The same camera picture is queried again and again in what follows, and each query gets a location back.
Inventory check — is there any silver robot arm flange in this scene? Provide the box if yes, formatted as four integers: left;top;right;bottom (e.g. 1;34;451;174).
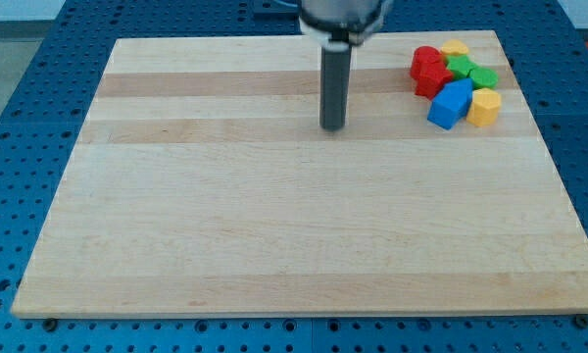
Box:
299;0;394;51

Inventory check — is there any yellow hexagon block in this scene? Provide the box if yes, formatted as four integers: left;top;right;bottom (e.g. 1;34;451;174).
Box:
465;88;502;126

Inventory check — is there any green circle block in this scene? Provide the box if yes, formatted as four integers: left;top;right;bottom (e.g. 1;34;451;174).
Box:
468;67;499;89

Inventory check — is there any wooden work board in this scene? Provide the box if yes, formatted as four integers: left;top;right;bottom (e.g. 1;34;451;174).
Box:
12;30;588;319

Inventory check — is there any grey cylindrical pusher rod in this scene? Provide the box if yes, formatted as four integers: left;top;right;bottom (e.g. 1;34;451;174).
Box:
319;47;352;131

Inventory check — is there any red star block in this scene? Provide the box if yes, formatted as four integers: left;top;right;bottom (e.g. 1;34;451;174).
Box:
415;62;454;100

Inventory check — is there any blue pentagon block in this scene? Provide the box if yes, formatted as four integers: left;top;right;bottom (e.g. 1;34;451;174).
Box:
427;78;473;130

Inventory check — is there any red round block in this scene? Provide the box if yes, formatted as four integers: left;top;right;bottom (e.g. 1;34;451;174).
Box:
410;46;442;79

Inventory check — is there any green star block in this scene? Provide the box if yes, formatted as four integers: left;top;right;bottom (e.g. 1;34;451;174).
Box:
446;55;478;80

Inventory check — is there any yellow heart block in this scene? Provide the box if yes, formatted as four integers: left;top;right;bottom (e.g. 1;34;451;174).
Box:
440;39;470;56

